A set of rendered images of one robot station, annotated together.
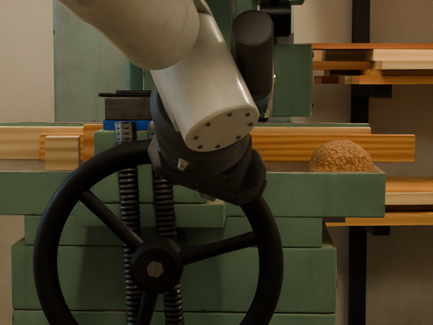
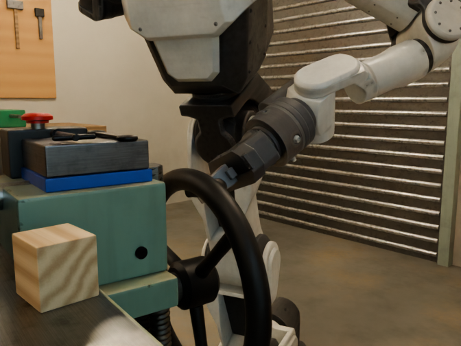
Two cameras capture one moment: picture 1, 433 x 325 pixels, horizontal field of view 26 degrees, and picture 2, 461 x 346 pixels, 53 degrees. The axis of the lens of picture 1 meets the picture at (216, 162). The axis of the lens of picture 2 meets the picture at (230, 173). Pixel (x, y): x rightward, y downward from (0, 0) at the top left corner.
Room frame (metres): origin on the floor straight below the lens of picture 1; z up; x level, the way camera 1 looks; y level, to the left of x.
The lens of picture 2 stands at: (1.38, 0.53, 1.04)
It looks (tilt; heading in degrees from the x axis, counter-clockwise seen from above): 9 degrees down; 231
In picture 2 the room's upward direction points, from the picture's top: straight up
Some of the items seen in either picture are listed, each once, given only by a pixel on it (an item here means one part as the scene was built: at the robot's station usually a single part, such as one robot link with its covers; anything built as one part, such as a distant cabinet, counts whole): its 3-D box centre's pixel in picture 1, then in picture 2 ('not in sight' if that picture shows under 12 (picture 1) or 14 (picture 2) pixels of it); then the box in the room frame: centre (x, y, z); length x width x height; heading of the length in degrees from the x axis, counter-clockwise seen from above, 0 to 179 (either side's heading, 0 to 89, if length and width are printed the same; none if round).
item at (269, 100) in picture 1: (265, 80); not in sight; (1.53, -0.08, 1.02); 0.12 x 0.03 x 0.12; 177
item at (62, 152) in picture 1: (62, 152); (55, 264); (1.28, 0.21, 0.92); 0.05 x 0.04 x 0.04; 95
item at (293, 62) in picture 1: (284, 80); not in sight; (1.58, -0.11, 1.02); 0.09 x 0.07 x 0.12; 87
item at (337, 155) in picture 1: (341, 153); not in sight; (1.31, -0.17, 0.92); 0.14 x 0.09 x 0.04; 177
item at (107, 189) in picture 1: (156, 162); (75, 222); (1.21, 0.08, 0.91); 0.15 x 0.14 x 0.09; 87
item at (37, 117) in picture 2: not in sight; (37, 117); (1.23, 0.04, 1.02); 0.03 x 0.03 x 0.01
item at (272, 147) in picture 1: (225, 147); not in sight; (1.40, -0.01, 0.92); 0.56 x 0.02 x 0.04; 87
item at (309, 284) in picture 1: (189, 241); not in sight; (1.53, 0.05, 0.76); 0.57 x 0.45 x 0.09; 177
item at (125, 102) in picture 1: (160, 106); (73, 150); (1.21, 0.07, 0.99); 0.13 x 0.11 x 0.06; 87
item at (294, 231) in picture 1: (178, 219); not in sight; (1.35, 0.05, 0.82); 0.40 x 0.21 x 0.04; 87
